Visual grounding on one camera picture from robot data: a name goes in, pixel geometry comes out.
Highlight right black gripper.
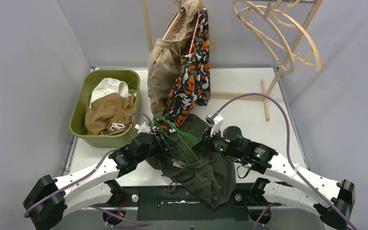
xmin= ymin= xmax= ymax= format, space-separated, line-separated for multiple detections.
xmin=193 ymin=126 xmax=242 ymax=159

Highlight green hanger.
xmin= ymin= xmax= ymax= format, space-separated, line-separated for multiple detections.
xmin=153 ymin=115 xmax=200 ymax=161

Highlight dark green shorts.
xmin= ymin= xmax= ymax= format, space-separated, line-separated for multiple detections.
xmin=147 ymin=114 xmax=236 ymax=207

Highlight brown shorts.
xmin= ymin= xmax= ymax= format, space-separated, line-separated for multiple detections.
xmin=85 ymin=93 xmax=136 ymax=135

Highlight camouflage patterned shorts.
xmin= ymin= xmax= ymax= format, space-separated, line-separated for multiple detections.
xmin=163 ymin=8 xmax=211 ymax=127

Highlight olive green plastic basket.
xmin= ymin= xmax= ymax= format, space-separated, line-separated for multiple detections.
xmin=69 ymin=69 xmax=141 ymax=148

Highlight white shorts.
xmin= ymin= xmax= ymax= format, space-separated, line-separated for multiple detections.
xmin=89 ymin=78 xmax=131 ymax=107

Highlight pink hanger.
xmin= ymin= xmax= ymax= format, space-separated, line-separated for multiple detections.
xmin=188 ymin=7 xmax=201 ymax=55

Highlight wooden hanger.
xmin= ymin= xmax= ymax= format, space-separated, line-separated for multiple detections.
xmin=264 ymin=0 xmax=322 ymax=75
xmin=232 ymin=0 xmax=295 ymax=74

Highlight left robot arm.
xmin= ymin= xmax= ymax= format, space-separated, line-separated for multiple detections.
xmin=23 ymin=130 xmax=179 ymax=230

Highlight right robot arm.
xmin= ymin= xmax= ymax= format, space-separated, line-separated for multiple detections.
xmin=192 ymin=126 xmax=355 ymax=230

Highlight beige shorts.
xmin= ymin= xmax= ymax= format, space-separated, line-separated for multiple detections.
xmin=148 ymin=0 xmax=205 ymax=116

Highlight wooden clothes rack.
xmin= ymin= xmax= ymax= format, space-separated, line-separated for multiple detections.
xmin=141 ymin=0 xmax=324 ymax=122

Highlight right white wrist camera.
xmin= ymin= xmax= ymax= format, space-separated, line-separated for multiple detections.
xmin=205 ymin=112 xmax=224 ymax=137

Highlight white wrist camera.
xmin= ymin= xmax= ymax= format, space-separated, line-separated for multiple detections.
xmin=134 ymin=121 xmax=153 ymax=134
xmin=205 ymin=112 xmax=224 ymax=137

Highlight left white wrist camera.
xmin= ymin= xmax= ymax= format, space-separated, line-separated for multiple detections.
xmin=134 ymin=121 xmax=153 ymax=134

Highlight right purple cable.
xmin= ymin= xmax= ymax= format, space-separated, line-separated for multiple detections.
xmin=209 ymin=92 xmax=356 ymax=230

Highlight purple cable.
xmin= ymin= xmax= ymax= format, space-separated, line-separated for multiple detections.
xmin=209 ymin=92 xmax=356 ymax=230
xmin=23 ymin=112 xmax=154 ymax=219

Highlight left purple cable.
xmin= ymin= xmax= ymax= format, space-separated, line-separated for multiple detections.
xmin=23 ymin=112 xmax=154 ymax=219

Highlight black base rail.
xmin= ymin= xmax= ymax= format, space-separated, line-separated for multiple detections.
xmin=56 ymin=183 xmax=324 ymax=230

